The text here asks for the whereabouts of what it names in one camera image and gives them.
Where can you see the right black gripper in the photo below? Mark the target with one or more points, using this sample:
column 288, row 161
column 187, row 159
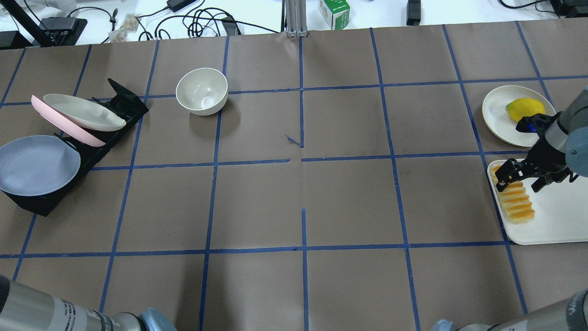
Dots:
column 546, row 157

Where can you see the sliced bread loaf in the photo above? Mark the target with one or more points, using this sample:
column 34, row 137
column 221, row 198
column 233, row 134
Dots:
column 517, row 202

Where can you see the blue plate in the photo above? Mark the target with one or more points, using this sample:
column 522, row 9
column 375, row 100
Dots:
column 37, row 165

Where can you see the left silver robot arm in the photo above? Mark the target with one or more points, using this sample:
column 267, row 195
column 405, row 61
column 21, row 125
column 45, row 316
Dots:
column 26, row 309

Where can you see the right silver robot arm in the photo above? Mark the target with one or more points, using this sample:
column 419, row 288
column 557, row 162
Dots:
column 569, row 314

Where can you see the cream plate with lemon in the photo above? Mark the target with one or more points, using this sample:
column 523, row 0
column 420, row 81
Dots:
column 496, row 117

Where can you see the cream plate in rack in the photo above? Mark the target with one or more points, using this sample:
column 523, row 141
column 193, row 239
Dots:
column 87, row 114

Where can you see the pink plate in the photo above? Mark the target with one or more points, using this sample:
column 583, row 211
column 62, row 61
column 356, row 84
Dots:
column 64, row 124

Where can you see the white rectangular tray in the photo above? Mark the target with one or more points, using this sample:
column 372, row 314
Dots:
column 561, row 211

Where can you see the yellow lemon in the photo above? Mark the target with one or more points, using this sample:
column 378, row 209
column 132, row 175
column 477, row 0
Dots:
column 524, row 107

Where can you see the green white box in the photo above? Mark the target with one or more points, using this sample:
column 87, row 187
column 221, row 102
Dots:
column 335, row 12

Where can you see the cream bowl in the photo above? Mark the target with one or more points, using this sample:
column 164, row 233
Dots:
column 202, row 91

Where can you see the black power adapter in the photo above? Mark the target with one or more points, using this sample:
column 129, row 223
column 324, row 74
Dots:
column 230, row 26

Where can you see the black dish rack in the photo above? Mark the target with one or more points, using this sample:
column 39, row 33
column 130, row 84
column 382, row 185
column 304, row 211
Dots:
column 128, row 106

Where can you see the aluminium frame post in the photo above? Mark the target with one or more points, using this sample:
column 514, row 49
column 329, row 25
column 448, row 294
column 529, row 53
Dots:
column 294, row 22

